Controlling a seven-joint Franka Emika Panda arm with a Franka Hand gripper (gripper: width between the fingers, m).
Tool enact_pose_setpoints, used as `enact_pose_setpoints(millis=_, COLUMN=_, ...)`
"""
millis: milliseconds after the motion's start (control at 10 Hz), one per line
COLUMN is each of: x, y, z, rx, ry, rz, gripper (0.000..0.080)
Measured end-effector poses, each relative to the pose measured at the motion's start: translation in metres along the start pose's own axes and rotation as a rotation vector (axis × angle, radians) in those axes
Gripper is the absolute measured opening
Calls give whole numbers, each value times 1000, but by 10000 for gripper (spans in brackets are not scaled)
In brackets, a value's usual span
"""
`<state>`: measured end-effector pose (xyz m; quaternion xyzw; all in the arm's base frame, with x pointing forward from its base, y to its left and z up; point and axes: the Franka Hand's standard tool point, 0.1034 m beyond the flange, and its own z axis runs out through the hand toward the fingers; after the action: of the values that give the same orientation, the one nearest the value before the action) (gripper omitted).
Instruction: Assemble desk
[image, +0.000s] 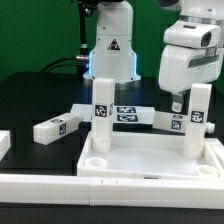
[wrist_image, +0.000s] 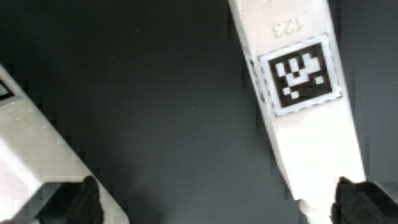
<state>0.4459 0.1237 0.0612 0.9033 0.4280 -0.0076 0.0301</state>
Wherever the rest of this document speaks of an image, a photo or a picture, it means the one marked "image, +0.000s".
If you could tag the white square desk top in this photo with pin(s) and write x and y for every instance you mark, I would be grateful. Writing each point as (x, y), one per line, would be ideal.
(148, 156)

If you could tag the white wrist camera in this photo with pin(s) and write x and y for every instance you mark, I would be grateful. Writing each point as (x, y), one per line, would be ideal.
(193, 35)

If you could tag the white left obstacle bar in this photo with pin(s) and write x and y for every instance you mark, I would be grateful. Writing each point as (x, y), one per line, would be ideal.
(5, 143)

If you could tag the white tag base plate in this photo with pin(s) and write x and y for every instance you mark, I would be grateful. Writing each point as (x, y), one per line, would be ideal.
(119, 114)

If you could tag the white front obstacle bar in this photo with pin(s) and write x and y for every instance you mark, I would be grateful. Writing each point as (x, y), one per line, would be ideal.
(98, 191)

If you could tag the white right obstacle bar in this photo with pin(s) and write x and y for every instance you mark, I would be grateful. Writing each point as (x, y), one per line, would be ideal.
(218, 149)

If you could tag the white obstacle bar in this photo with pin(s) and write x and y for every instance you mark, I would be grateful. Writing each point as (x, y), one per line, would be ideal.
(218, 149)
(5, 143)
(98, 191)

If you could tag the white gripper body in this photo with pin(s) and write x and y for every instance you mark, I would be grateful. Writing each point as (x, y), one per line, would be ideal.
(181, 67)

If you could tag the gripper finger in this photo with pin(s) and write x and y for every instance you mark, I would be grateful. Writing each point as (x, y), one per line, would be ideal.
(177, 102)

